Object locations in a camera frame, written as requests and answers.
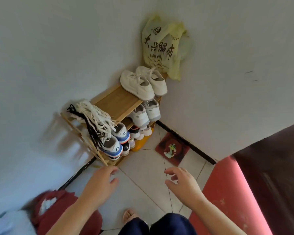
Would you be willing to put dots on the person's left hand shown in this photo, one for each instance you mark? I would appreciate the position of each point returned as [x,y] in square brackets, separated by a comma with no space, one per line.
[98,186]

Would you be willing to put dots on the person's right hand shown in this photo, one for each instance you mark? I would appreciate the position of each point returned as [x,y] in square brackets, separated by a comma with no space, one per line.
[186,188]

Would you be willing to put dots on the bundle of white shoelaces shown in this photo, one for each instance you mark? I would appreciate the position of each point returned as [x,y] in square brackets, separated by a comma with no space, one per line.
[95,117]

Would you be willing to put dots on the person's right forearm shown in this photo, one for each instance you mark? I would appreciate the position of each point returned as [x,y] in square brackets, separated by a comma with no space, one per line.
[215,220]

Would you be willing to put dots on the person's left forearm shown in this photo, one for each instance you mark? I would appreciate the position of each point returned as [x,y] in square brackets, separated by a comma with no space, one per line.
[68,220]

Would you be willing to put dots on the person's right leg navy trousers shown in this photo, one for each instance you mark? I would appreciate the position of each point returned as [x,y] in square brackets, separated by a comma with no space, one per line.
[174,225]

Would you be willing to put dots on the person's leg navy trousers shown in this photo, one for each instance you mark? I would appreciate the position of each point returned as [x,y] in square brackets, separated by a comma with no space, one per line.
[134,227]
[174,225]

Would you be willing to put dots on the person's left leg navy trousers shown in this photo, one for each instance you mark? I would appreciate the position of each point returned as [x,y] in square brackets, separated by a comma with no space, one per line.
[134,227]

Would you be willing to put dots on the white blue sports sneaker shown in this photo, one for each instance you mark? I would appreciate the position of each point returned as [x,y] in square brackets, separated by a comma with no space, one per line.
[121,133]
[111,146]

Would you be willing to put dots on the red cartoon floor mat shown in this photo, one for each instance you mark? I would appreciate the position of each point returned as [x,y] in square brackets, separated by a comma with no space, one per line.
[171,149]

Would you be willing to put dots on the pink slipper with white charms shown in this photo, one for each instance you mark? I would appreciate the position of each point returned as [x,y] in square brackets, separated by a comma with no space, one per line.
[129,215]

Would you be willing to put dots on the black white small sneaker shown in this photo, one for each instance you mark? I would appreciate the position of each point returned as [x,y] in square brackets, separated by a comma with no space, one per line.
[125,149]

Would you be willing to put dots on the red fabric bag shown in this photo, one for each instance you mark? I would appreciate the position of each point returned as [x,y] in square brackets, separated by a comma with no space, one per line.
[63,217]

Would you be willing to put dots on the yellow plastic box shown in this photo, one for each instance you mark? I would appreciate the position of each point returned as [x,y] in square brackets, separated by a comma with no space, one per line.
[139,145]

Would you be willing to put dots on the bundle of black laces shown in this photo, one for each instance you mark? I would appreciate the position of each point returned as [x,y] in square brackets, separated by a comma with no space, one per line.
[88,124]

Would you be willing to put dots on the white sneaker with grey trim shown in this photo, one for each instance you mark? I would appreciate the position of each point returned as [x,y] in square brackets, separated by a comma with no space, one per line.
[153,110]
[139,117]

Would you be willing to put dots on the wooden shoe rack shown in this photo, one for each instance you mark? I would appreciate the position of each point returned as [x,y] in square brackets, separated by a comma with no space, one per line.
[117,102]

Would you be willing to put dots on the dark brown door panel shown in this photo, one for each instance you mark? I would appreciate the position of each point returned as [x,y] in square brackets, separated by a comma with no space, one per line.
[279,173]

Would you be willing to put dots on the white plastic bag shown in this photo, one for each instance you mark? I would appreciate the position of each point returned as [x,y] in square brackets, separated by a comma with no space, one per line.
[9,225]

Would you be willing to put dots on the plain white sneaker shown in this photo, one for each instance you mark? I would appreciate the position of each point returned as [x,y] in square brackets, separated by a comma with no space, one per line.
[137,85]
[156,80]

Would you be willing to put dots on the yellow printed plastic bag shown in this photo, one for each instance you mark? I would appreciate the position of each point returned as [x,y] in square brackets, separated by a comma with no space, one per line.
[176,34]

